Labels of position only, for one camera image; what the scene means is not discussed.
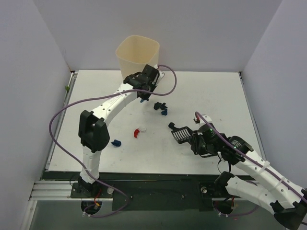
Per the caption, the black slotted dustpan scoop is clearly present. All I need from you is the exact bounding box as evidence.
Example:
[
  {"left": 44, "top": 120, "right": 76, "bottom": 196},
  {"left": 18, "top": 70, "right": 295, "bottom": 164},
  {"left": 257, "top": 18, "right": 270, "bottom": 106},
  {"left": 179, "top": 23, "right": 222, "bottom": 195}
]
[{"left": 171, "top": 126, "right": 193, "bottom": 144}]

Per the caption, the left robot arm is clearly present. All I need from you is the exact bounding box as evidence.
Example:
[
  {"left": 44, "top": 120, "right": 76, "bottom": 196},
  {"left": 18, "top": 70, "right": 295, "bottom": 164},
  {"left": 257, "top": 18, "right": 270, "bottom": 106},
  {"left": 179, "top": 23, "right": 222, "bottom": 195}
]
[{"left": 78, "top": 65, "right": 160, "bottom": 197}]

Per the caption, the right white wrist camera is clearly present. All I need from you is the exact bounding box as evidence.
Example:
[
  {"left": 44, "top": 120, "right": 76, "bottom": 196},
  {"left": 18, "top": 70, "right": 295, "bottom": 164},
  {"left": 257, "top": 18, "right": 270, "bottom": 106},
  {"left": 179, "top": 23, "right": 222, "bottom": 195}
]
[{"left": 193, "top": 114, "right": 212, "bottom": 126}]

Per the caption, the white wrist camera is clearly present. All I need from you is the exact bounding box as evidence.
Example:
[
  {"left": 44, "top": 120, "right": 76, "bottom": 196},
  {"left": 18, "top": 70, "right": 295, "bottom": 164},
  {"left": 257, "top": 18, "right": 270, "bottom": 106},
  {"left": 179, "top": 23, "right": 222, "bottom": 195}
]
[
  {"left": 154, "top": 64, "right": 165, "bottom": 85},
  {"left": 193, "top": 114, "right": 212, "bottom": 126}
]

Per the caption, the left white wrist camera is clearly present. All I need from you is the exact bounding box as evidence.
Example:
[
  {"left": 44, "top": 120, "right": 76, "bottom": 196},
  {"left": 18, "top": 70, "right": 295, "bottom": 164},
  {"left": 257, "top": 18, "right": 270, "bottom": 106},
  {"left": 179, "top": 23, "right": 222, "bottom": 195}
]
[{"left": 154, "top": 64, "right": 165, "bottom": 85}]

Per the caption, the cream plastic waste bin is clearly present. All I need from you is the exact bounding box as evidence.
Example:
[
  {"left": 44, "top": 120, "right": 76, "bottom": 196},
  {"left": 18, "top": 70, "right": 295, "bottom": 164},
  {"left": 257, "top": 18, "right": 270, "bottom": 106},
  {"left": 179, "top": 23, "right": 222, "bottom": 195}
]
[{"left": 116, "top": 35, "right": 160, "bottom": 78}]

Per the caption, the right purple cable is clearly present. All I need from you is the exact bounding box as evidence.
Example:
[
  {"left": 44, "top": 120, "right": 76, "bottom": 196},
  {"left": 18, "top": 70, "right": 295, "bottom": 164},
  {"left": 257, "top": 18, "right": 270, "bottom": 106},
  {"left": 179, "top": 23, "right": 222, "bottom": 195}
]
[{"left": 194, "top": 111, "right": 307, "bottom": 218}]

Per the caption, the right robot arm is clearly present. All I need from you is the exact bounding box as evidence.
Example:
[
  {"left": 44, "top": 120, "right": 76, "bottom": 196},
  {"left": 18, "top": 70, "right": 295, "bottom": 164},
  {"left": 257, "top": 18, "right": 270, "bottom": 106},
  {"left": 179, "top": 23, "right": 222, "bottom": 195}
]
[{"left": 188, "top": 123, "right": 307, "bottom": 230}]

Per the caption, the dark blue scrap left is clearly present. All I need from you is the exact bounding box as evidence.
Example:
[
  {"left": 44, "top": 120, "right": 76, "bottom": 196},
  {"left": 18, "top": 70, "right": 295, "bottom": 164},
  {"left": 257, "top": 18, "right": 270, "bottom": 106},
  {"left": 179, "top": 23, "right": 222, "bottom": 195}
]
[{"left": 111, "top": 139, "right": 122, "bottom": 147}]

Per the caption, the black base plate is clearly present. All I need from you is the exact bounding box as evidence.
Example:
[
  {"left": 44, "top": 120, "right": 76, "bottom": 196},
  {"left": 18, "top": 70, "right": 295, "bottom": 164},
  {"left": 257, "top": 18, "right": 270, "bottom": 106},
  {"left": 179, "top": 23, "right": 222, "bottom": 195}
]
[{"left": 71, "top": 173, "right": 235, "bottom": 213}]

